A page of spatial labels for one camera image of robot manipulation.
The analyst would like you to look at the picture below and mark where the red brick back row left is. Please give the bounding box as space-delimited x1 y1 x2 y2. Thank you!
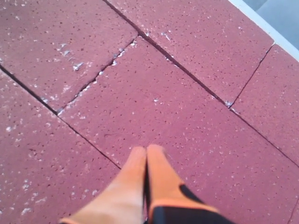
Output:
109 0 273 107

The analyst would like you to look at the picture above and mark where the red brick row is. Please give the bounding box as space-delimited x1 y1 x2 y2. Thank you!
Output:
232 45 299 163
109 0 273 107

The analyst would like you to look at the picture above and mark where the angled red brick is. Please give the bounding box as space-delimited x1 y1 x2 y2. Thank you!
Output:
0 0 137 111

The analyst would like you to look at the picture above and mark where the red brick back row right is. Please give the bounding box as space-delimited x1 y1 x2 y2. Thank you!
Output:
232 45 299 163

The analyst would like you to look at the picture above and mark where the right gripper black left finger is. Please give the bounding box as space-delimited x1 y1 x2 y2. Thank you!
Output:
59 147 146 224

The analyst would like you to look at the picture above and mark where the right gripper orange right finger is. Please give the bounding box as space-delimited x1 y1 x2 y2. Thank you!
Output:
146 144 231 224

